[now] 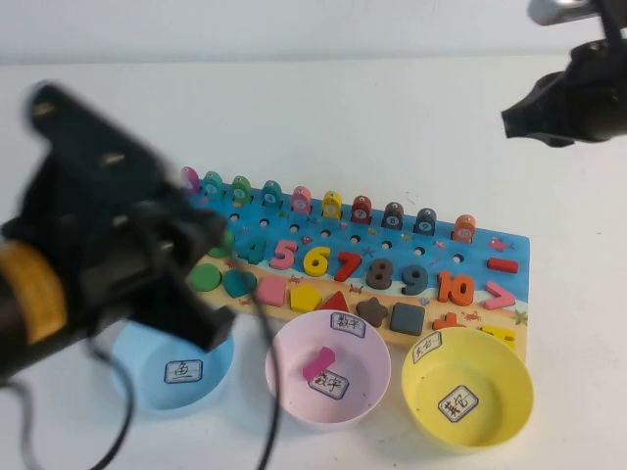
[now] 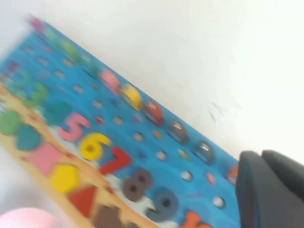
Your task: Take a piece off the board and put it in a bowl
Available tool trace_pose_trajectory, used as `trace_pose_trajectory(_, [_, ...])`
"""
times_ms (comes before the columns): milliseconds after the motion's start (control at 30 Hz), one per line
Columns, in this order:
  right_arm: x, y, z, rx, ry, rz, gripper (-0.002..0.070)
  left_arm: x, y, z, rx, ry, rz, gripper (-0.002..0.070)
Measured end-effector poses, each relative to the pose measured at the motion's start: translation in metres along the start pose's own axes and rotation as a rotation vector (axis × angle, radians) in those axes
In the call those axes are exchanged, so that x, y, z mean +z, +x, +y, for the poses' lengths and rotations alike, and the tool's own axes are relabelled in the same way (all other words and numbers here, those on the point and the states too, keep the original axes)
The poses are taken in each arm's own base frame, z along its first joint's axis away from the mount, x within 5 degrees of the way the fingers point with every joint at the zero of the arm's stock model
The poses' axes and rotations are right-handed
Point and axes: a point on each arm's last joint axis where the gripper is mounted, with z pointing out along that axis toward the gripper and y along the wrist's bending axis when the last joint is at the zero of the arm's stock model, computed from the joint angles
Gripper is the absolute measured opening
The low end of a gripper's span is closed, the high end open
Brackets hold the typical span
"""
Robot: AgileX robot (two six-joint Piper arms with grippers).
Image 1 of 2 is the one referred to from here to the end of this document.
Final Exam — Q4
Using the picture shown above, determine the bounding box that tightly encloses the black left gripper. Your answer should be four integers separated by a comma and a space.
77, 253, 237, 352

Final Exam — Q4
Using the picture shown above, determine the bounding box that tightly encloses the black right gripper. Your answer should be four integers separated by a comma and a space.
500, 41, 627, 148

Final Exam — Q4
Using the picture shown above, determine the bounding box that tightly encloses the magenta wooden number one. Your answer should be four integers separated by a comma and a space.
302, 346, 338, 382

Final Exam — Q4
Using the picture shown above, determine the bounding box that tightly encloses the dark teal wooden heart piece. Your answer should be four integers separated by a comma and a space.
223, 269, 259, 299

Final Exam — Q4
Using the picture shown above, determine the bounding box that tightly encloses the green wooden circle piece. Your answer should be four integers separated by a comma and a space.
189, 262, 223, 294

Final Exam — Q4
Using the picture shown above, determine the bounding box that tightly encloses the light blue plastic bowl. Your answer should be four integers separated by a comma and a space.
110, 320, 236, 418

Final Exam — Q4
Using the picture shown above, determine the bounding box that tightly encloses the pink wooden trapezoid piece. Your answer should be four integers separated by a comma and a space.
254, 276, 288, 307

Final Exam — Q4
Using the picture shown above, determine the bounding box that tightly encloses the yellow wooden pentagon piece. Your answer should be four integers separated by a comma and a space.
289, 284, 324, 313

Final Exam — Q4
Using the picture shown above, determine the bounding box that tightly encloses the pink plastic bowl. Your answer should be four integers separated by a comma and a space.
265, 308, 392, 433

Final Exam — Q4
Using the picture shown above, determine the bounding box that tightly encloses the wooden sea-print puzzle board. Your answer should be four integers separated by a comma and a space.
180, 183, 533, 366

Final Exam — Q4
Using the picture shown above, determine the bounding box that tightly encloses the brown wooden star piece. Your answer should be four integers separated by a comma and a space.
356, 297, 391, 328

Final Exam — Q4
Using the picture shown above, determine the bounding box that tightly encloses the dark grey wooden square piece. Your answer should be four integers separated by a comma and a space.
390, 302, 426, 337

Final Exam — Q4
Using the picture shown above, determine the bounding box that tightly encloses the yellow plastic bowl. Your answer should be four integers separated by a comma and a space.
401, 326, 535, 449

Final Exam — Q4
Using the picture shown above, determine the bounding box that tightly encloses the dark teal wooden number four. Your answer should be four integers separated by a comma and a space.
237, 236, 265, 266

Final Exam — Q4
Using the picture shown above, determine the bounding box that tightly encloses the green wooden number three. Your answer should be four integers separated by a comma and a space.
210, 229, 236, 259

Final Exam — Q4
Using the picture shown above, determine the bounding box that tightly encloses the pink wooden number five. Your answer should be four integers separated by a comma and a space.
270, 239, 299, 271

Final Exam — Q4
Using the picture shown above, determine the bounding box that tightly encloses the yellow wooden number six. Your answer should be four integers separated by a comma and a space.
303, 246, 332, 278

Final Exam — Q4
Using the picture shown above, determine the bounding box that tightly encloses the orange fish peg ten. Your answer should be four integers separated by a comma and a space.
453, 213, 476, 244

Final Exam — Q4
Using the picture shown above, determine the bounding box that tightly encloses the green fish peg three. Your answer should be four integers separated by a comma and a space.
229, 174, 252, 205

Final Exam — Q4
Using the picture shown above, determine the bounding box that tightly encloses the teal-green fish peg two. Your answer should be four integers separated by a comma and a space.
202, 170, 225, 201

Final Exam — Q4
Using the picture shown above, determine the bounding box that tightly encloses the dark teal fish peg four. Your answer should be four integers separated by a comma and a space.
260, 179, 282, 211

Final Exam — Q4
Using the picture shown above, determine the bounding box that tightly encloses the red wooden number seven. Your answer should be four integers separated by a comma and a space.
335, 251, 363, 283

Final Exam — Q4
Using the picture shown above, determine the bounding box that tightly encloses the magenta fish peg one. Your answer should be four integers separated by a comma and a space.
179, 165, 200, 195

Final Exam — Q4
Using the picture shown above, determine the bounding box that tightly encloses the pink fish peg five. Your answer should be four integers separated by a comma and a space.
291, 185, 313, 215

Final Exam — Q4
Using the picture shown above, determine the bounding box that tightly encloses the dark grey fish peg nine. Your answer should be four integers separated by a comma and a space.
413, 207, 437, 236

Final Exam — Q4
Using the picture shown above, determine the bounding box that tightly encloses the yellow fish peg six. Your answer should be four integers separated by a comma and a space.
321, 190, 343, 220

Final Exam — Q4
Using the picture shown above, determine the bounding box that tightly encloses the brown fish peg eight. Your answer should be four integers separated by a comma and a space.
383, 201, 406, 231

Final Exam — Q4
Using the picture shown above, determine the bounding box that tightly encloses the brown wooden number eight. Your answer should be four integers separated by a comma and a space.
368, 258, 397, 292

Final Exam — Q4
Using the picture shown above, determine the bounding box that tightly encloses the pink wooden greater-than sign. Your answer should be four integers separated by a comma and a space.
484, 282, 518, 311

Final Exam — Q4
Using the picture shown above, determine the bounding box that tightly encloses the red fish peg seven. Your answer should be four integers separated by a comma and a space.
351, 195, 373, 225

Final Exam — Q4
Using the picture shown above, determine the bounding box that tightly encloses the orange wooden number ten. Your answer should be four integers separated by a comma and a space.
437, 270, 476, 306

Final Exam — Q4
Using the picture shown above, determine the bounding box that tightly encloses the dark grey wooden number nine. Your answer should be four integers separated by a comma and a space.
402, 263, 431, 297

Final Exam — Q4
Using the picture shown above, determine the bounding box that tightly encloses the yellow wooden equals sign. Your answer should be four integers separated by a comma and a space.
482, 326, 518, 352

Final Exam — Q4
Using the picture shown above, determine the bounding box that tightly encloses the thin black camera cable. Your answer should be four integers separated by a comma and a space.
85, 257, 280, 470

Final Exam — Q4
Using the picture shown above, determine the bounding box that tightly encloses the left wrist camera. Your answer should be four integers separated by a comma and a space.
117, 198, 230, 260

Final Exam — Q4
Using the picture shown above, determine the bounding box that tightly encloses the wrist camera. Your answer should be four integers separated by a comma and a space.
117, 198, 230, 260
527, 0, 624, 48

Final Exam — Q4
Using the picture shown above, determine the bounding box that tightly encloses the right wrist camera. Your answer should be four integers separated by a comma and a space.
527, 0, 624, 48

